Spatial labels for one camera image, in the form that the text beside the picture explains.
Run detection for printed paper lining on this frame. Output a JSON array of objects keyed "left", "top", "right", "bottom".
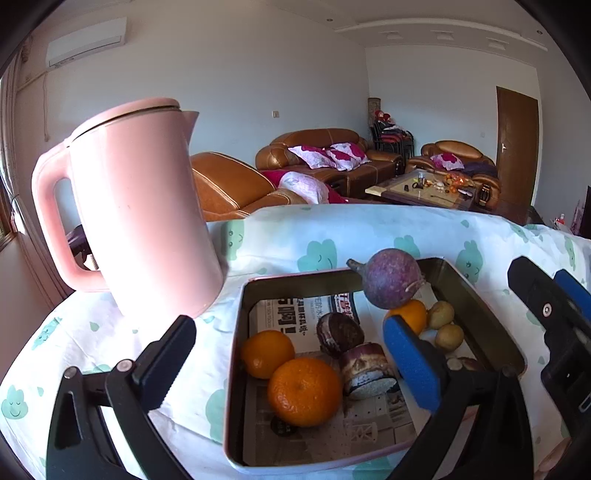
[{"left": 242, "top": 291, "right": 419, "bottom": 467}]

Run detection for white magenta floral pillow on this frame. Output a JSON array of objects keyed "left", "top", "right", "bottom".
[
  {"left": 325, "top": 142, "right": 371, "bottom": 168},
  {"left": 430, "top": 153, "right": 465, "bottom": 171},
  {"left": 287, "top": 145, "right": 335, "bottom": 169}
]

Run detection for brown leather three-seat sofa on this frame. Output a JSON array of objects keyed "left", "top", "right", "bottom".
[{"left": 255, "top": 129, "right": 404, "bottom": 199}]

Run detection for white air conditioner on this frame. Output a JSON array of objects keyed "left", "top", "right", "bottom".
[{"left": 45, "top": 17, "right": 127, "bottom": 68}]

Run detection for orange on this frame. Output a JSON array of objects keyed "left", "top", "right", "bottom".
[
  {"left": 240, "top": 330, "right": 296, "bottom": 380},
  {"left": 385, "top": 299, "right": 428, "bottom": 337},
  {"left": 268, "top": 357, "right": 343, "bottom": 428}
]

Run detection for purple cloth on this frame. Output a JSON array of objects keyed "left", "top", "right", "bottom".
[{"left": 459, "top": 161, "right": 497, "bottom": 178}]

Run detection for pink electric kettle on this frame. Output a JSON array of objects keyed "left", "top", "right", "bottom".
[{"left": 31, "top": 97, "right": 227, "bottom": 319}]

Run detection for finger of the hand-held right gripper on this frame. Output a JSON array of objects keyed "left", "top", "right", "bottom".
[
  {"left": 507, "top": 256, "right": 591, "bottom": 352},
  {"left": 553, "top": 269, "right": 591, "bottom": 324}
]

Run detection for dark purple object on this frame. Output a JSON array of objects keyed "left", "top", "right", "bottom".
[{"left": 65, "top": 224, "right": 100, "bottom": 273}]

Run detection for pale pink pillow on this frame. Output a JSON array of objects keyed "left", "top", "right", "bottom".
[{"left": 277, "top": 171, "right": 329, "bottom": 205}]

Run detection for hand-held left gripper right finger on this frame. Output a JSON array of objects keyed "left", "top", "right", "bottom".
[{"left": 382, "top": 316, "right": 541, "bottom": 480}]

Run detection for brown wooden door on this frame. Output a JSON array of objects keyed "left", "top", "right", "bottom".
[{"left": 495, "top": 86, "right": 540, "bottom": 208}]

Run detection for glass top coffee table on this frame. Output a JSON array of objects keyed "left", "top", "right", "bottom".
[{"left": 365, "top": 168, "right": 478, "bottom": 210}]

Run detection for white green cloud tablecloth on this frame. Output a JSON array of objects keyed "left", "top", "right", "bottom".
[{"left": 0, "top": 203, "right": 591, "bottom": 480}]

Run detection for pink metal tin box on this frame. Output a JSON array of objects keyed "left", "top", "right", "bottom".
[{"left": 223, "top": 257, "right": 529, "bottom": 476}]

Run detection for stacked black chairs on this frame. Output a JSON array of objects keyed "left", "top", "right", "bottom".
[{"left": 369, "top": 121, "right": 414, "bottom": 160}]

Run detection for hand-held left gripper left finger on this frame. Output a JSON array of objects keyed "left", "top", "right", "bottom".
[{"left": 46, "top": 315, "right": 199, "bottom": 480}]

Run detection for pile of tangerines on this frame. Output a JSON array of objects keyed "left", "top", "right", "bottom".
[{"left": 436, "top": 172, "right": 474, "bottom": 192}]

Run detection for brown leather armchair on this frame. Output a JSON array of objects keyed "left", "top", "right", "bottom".
[
  {"left": 406, "top": 141, "right": 503, "bottom": 210},
  {"left": 189, "top": 152, "right": 308, "bottom": 222}
]

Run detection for beige curtain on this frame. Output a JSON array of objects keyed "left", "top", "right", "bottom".
[{"left": 0, "top": 51, "right": 28, "bottom": 232}]

